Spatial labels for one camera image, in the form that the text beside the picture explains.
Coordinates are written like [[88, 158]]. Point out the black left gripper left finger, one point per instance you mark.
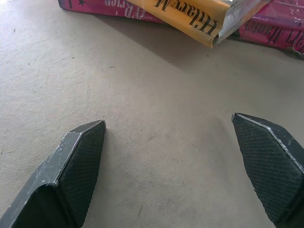
[[71, 171]]

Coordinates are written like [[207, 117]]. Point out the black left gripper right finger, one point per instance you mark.
[[268, 166]]

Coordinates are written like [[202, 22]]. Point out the magenta cover book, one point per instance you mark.
[[273, 26]]

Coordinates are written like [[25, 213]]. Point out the orange spine book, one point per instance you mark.
[[190, 16]]

